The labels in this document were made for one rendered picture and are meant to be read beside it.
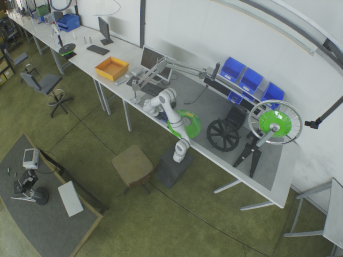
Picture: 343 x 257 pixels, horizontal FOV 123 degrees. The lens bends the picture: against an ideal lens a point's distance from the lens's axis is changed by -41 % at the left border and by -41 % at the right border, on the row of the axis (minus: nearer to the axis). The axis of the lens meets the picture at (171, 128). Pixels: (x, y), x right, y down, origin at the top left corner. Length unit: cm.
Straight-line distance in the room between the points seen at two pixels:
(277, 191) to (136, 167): 154
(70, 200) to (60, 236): 35
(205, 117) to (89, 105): 218
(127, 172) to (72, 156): 125
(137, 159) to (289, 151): 184
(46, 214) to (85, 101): 230
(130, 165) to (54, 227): 101
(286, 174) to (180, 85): 167
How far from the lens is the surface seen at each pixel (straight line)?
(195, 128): 144
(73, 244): 147
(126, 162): 176
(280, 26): 121
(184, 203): 232
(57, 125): 319
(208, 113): 180
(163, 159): 151
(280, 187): 191
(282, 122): 145
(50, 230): 157
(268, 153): 193
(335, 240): 293
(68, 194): 145
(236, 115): 195
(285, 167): 205
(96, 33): 346
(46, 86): 299
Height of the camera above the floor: 227
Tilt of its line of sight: 58 degrees down
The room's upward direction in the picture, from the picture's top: 13 degrees clockwise
